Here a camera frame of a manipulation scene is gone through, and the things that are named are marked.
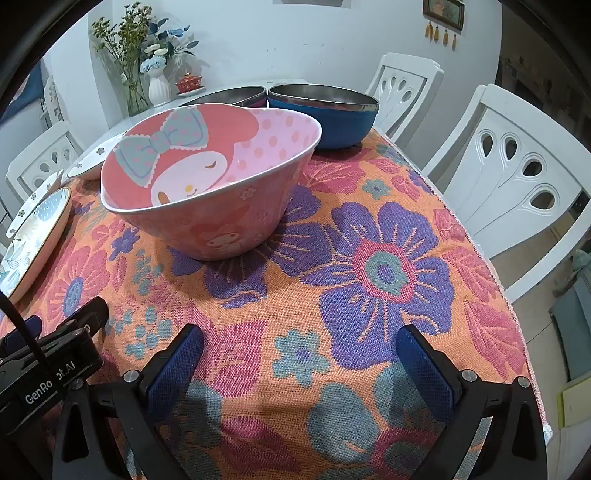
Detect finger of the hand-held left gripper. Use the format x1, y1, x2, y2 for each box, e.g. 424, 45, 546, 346
0, 316, 42, 352
58, 296, 110, 334

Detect small white floral square plate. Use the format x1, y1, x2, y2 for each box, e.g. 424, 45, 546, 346
67, 130, 130, 181

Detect red teacup with saucer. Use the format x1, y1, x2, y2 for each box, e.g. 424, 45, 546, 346
175, 73, 203, 96

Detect black cable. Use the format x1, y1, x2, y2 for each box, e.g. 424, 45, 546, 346
0, 290, 47, 370

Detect large white floral square plate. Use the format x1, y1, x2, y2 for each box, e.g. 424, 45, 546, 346
4, 170, 65, 241

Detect blue artificial flowers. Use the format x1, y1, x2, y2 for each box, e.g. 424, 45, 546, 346
139, 18, 200, 77

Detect grey-blue box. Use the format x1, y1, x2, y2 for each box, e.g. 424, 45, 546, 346
551, 277, 591, 384

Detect red steel bowl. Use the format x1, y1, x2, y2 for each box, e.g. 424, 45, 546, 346
182, 85, 269, 110

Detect white ribbed vase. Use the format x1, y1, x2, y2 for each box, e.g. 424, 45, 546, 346
148, 69, 178, 108

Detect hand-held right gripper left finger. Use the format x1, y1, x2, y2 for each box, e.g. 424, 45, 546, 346
52, 323, 206, 480

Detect glass vase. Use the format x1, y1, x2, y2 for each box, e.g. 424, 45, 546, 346
124, 69, 151, 116

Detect pink cartoon bowl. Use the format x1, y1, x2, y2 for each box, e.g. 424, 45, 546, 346
100, 104, 322, 261

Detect hanging yellow tassels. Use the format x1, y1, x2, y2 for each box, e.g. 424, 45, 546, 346
425, 21, 462, 47

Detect orange floral tablecloth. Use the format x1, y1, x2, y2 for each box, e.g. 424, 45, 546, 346
0, 127, 555, 480

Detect small framed picture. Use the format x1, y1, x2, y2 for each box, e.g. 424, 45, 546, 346
422, 0, 465, 31

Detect green dried flower bouquet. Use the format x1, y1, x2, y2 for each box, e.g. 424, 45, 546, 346
90, 2, 155, 86

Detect blue leaf pattern plate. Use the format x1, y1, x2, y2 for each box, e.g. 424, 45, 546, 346
0, 186, 73, 303

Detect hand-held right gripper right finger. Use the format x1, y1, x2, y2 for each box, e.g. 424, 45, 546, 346
396, 324, 549, 480

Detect large framed wall painting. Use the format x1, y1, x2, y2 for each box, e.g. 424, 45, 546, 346
272, 0, 345, 9

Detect white wooden dining chair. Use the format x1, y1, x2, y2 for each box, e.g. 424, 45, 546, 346
424, 83, 591, 280
365, 52, 445, 145
4, 121, 85, 209

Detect pale green board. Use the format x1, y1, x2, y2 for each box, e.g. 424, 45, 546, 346
560, 378, 591, 428

